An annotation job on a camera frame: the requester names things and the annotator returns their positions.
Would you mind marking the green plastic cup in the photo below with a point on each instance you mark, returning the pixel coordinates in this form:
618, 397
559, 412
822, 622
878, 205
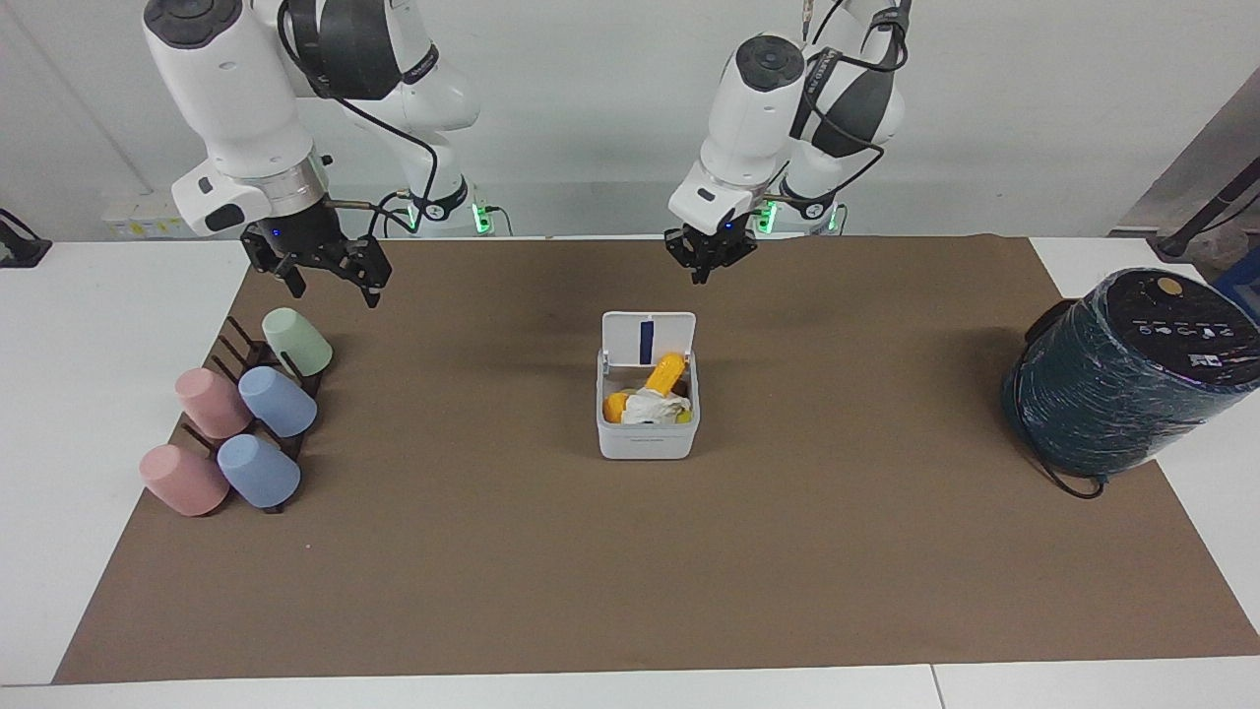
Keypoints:
297, 342

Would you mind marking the white power strip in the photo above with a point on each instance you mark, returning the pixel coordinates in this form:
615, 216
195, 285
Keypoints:
143, 222

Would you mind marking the yellow round fruit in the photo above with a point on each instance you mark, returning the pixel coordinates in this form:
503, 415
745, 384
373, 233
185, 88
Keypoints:
615, 407

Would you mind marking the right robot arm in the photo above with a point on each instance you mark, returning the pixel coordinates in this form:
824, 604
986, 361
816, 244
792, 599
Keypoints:
236, 94

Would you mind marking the blue plastic cup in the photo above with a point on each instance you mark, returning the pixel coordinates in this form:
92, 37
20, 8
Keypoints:
279, 401
259, 471

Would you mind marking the dark brown cup rack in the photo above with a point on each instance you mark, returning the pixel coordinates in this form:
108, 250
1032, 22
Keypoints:
251, 353

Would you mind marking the crumpled white paper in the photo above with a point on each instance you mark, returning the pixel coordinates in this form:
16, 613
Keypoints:
650, 406

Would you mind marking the pink plastic cup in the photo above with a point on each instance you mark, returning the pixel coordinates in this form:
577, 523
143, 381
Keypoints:
212, 402
183, 480

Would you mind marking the black plastic-wrapped round appliance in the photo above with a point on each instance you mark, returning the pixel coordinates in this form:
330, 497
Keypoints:
1122, 384

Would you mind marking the small white trash can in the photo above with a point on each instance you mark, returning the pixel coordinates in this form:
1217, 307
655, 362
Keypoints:
645, 441

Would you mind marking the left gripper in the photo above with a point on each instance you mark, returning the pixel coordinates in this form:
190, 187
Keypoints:
724, 229

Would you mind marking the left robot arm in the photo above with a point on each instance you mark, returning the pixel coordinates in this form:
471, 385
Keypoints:
750, 118

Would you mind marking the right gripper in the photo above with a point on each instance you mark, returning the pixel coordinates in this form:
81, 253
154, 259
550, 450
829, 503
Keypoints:
300, 228

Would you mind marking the black stand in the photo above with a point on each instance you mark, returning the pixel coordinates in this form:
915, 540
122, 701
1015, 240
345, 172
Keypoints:
22, 251
1206, 222

